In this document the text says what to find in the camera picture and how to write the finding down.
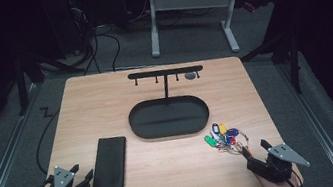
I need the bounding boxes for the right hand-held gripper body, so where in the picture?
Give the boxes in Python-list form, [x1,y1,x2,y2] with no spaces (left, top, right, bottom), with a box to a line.
[243,138,313,187]

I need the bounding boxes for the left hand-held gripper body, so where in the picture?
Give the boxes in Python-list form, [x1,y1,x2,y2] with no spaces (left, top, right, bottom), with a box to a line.
[42,160,92,187]

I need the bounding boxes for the bunch of keys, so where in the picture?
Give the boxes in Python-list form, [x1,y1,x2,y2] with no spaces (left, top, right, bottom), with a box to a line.
[201,117,253,161]

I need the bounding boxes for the black key stand with tray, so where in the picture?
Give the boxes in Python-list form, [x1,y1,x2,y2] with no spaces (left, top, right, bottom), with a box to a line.
[121,62,214,144]

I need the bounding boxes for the black metal stand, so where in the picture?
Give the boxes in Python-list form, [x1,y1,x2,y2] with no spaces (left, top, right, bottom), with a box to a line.
[8,43,89,118]
[237,30,310,103]

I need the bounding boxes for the grey round table grommet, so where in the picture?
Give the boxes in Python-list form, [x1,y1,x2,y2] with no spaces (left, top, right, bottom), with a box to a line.
[184,71,198,81]

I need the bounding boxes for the dark computer tower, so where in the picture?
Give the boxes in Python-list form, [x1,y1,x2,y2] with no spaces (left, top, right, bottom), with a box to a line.
[41,0,98,60]

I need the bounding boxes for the white-framed desk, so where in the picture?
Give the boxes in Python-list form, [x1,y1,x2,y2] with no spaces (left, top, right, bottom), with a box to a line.
[142,0,292,66]

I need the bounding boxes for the right hand-held gripper cable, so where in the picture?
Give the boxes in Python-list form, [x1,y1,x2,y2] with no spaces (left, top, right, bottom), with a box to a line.
[284,168,305,187]

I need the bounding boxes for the black floor cable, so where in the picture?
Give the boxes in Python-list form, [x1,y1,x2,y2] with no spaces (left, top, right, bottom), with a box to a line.
[28,108,72,178]

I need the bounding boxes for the black cables on floor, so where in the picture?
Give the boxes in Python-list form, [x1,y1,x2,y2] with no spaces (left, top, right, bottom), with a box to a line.
[75,23,126,77]

